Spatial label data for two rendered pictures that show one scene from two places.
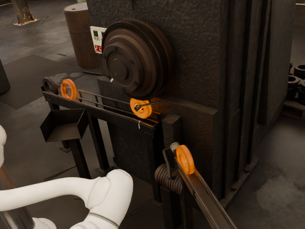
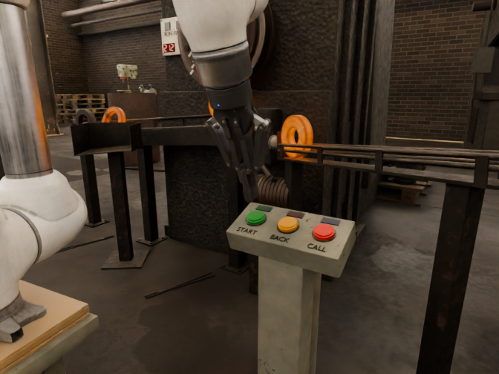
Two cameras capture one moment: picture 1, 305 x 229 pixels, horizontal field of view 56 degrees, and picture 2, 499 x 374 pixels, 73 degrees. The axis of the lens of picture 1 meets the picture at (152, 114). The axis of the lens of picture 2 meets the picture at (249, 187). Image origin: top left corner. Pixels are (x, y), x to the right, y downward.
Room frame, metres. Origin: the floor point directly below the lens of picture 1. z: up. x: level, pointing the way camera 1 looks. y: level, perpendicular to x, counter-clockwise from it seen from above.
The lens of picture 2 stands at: (-0.04, 0.28, 0.86)
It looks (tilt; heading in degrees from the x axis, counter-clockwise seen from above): 15 degrees down; 348
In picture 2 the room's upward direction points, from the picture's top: straight up
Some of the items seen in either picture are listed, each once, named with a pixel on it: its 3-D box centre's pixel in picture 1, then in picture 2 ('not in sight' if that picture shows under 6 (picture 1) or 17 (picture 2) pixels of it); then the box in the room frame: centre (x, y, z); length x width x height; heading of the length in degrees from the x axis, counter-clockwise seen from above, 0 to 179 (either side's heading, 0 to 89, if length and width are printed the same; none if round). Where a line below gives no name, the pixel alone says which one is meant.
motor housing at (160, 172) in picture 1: (175, 201); (270, 237); (1.24, -0.08, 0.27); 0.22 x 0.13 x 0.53; 47
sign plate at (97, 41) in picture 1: (106, 42); (180, 35); (1.87, 0.24, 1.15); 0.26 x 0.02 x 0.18; 47
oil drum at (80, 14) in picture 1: (89, 34); (134, 128); (4.55, 0.84, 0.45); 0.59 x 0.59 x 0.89
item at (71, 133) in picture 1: (76, 156); (115, 195); (1.70, 0.61, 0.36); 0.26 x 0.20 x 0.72; 82
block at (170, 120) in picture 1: (173, 133); (269, 135); (1.41, -0.11, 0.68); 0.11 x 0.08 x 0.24; 137
